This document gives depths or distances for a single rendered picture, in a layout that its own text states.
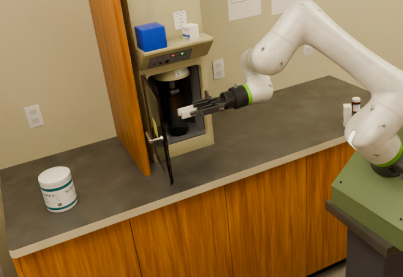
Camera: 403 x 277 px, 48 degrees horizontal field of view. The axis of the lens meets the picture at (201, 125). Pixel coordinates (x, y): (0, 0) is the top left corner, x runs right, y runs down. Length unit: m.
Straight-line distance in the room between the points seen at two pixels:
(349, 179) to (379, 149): 0.25
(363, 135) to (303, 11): 0.44
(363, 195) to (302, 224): 0.82
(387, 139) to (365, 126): 0.08
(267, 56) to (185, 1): 0.64
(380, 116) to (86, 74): 1.47
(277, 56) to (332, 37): 0.18
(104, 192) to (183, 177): 0.35
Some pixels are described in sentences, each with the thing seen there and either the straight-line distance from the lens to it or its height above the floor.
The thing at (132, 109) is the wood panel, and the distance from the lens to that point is 1.96.
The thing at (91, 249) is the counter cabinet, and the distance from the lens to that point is 2.00.
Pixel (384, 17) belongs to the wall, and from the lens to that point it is 3.34.
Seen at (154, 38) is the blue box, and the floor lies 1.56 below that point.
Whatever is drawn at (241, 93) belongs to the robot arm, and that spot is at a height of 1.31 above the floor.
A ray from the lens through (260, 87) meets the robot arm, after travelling 1.93.
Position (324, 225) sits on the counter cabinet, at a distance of 2.59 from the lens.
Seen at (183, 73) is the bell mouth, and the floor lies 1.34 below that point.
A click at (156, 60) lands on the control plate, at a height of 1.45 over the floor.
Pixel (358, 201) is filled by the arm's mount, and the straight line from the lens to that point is 1.72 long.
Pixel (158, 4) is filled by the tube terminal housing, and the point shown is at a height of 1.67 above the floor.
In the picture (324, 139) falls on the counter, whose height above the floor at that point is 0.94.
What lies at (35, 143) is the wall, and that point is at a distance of 2.49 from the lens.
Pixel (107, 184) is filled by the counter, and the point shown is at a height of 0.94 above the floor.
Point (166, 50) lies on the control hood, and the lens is 1.90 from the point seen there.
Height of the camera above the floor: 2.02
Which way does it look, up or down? 26 degrees down
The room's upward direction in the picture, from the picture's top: 7 degrees counter-clockwise
